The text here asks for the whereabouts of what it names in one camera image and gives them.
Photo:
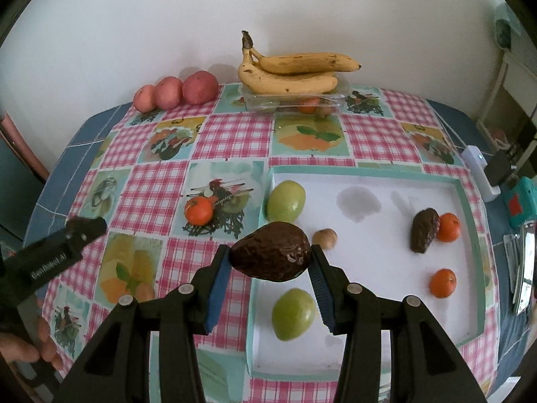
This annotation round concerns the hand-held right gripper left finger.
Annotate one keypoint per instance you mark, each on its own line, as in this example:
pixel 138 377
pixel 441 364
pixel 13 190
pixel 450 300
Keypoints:
pixel 216 298

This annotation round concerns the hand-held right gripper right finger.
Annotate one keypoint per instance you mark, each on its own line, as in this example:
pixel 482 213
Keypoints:
pixel 323 294

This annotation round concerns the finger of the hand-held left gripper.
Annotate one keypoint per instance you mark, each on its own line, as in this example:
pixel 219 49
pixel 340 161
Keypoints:
pixel 90 233

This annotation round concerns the green apple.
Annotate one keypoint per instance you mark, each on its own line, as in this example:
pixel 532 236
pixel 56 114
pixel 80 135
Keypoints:
pixel 293 314
pixel 286 200

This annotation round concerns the white rectangular tray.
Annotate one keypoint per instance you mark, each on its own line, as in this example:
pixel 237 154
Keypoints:
pixel 369 260

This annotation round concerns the orange tangerine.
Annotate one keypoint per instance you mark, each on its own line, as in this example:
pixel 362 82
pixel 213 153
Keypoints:
pixel 199 210
pixel 449 226
pixel 309 105
pixel 443 283

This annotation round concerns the person's left hand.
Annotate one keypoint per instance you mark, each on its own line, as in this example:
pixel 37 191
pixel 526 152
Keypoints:
pixel 16 348

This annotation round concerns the small brown nut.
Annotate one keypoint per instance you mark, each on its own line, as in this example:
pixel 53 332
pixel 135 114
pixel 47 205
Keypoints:
pixel 325 238

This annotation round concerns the dark cabinet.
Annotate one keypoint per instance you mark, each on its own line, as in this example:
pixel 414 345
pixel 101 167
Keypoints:
pixel 16 193

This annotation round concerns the pink strip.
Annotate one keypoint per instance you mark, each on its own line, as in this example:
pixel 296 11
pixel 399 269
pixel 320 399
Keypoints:
pixel 19 142

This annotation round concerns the small red potato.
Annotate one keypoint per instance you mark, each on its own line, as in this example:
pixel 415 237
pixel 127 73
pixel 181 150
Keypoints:
pixel 144 98

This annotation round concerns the middle red potato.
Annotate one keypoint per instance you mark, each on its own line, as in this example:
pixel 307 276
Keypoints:
pixel 168 92

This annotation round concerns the large red potato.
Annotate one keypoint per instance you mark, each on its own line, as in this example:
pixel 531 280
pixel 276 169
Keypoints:
pixel 200 88

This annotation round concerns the white plastic device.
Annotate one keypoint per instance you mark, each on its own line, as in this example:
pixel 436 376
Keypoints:
pixel 480 172

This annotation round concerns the clear plastic container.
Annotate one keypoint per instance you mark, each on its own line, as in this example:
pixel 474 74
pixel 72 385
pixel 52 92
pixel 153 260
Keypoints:
pixel 264 103

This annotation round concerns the shiny metal utensil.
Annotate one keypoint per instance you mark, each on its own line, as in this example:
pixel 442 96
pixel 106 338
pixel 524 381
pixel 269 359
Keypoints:
pixel 522 268

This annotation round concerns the yellow banana bunch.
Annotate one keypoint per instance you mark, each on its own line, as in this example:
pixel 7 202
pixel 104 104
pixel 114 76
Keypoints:
pixel 293 84

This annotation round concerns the teal and red box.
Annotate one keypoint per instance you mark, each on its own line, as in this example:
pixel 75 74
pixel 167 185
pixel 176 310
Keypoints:
pixel 518 201

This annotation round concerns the black box-shaped object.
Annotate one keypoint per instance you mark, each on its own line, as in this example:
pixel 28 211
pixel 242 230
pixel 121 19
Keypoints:
pixel 499 168

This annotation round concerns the green round object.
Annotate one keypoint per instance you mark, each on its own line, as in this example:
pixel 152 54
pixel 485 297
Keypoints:
pixel 503 29

